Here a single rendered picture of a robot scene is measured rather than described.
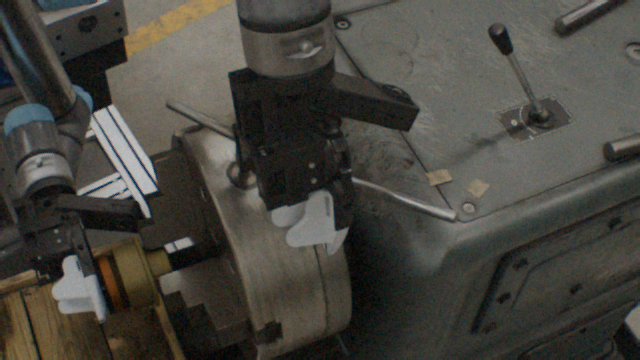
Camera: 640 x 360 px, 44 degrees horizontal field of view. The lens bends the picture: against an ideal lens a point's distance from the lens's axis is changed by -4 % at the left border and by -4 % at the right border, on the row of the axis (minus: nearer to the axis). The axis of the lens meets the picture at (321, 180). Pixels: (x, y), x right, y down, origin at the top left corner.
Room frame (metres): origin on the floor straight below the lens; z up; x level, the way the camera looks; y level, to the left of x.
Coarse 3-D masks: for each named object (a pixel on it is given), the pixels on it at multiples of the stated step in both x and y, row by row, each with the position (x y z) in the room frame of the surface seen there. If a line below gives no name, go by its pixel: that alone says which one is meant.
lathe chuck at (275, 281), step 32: (192, 128) 0.66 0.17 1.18; (192, 160) 0.58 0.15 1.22; (224, 160) 0.57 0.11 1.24; (224, 192) 0.53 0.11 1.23; (256, 192) 0.54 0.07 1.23; (224, 224) 0.50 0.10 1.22; (256, 224) 0.50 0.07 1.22; (224, 256) 0.50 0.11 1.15; (256, 256) 0.47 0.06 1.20; (288, 256) 0.48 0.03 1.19; (256, 288) 0.45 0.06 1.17; (288, 288) 0.46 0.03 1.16; (320, 288) 0.47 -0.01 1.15; (256, 320) 0.42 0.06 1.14; (288, 320) 0.44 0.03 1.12; (320, 320) 0.45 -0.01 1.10; (256, 352) 0.42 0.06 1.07
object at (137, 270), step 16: (112, 256) 0.51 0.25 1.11; (128, 256) 0.50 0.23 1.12; (144, 256) 0.50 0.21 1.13; (160, 256) 0.51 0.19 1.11; (96, 272) 0.48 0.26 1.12; (112, 272) 0.48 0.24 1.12; (128, 272) 0.48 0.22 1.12; (144, 272) 0.49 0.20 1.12; (160, 272) 0.50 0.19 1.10; (112, 288) 0.46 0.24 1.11; (128, 288) 0.47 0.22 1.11; (144, 288) 0.47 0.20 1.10; (112, 304) 0.45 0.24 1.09; (128, 304) 0.46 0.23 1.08; (144, 304) 0.46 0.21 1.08; (160, 304) 0.47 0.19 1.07
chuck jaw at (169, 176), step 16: (160, 160) 0.60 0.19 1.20; (176, 160) 0.60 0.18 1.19; (160, 176) 0.58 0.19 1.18; (176, 176) 0.59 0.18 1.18; (160, 192) 0.58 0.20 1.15; (176, 192) 0.58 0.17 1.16; (192, 192) 0.58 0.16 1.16; (160, 208) 0.56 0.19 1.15; (176, 208) 0.56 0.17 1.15; (192, 208) 0.57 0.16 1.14; (144, 224) 0.55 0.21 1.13; (160, 224) 0.54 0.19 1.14; (176, 224) 0.55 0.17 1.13; (192, 224) 0.55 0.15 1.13; (144, 240) 0.53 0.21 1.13; (160, 240) 0.53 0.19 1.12; (176, 240) 0.54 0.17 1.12
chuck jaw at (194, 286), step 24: (216, 264) 0.51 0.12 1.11; (168, 288) 0.47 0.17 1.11; (192, 288) 0.47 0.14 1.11; (216, 288) 0.48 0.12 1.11; (192, 312) 0.45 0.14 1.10; (216, 312) 0.44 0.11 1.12; (240, 312) 0.44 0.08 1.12; (216, 336) 0.42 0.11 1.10; (240, 336) 0.42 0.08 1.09; (264, 336) 0.42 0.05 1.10
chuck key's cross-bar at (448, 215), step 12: (180, 108) 0.58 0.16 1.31; (192, 108) 0.58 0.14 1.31; (192, 120) 0.57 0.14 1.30; (204, 120) 0.57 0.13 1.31; (216, 120) 0.57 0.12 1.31; (228, 132) 0.56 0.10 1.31; (360, 180) 0.50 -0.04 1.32; (372, 192) 0.48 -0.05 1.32; (384, 192) 0.48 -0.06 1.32; (396, 192) 0.48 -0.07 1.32; (396, 204) 0.47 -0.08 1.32; (408, 204) 0.47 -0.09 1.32; (420, 204) 0.47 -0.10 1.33; (432, 204) 0.47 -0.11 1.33; (432, 216) 0.46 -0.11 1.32; (444, 216) 0.45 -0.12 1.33; (456, 216) 0.45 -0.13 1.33
